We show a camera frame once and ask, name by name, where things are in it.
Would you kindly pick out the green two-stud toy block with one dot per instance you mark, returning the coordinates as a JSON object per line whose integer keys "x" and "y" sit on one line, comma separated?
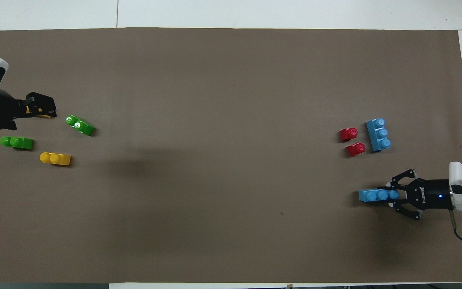
{"x": 80, "y": 126}
{"x": 18, "y": 142}

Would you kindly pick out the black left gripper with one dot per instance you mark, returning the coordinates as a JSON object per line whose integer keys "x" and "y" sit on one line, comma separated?
{"x": 8, "y": 108}

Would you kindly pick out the brown paper table mat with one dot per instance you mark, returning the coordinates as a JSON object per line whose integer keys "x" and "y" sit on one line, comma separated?
{"x": 231, "y": 80}

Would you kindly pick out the blue three-stud toy block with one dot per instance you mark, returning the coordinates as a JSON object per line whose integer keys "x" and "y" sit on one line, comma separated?
{"x": 377, "y": 136}
{"x": 375, "y": 195}

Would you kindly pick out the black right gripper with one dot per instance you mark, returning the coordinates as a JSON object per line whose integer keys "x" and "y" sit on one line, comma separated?
{"x": 429, "y": 194}

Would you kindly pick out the yellow two-stud toy block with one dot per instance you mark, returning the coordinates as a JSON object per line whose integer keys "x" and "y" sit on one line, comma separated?
{"x": 56, "y": 159}
{"x": 43, "y": 116}

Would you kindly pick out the red one-stud toy block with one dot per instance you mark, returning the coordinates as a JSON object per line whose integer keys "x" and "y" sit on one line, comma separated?
{"x": 355, "y": 149}
{"x": 348, "y": 134}

